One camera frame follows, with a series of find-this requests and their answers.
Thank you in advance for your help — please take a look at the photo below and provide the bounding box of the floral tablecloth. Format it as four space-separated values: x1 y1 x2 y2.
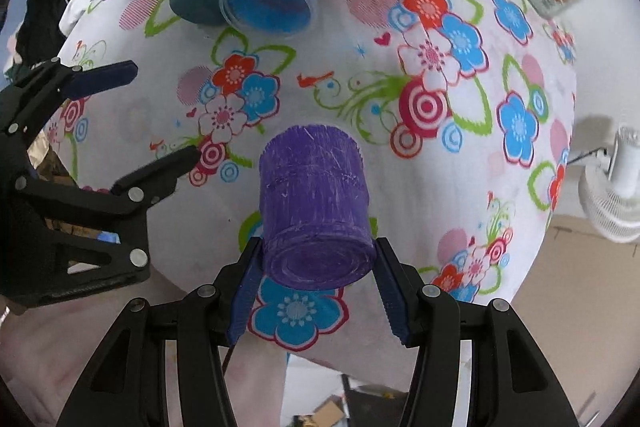
44 0 580 353

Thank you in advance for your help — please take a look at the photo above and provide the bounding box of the purple plastic cup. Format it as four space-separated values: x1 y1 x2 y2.
259 124 375 291

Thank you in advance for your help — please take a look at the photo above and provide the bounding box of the white standing fan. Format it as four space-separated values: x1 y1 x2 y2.
568 126 640 244

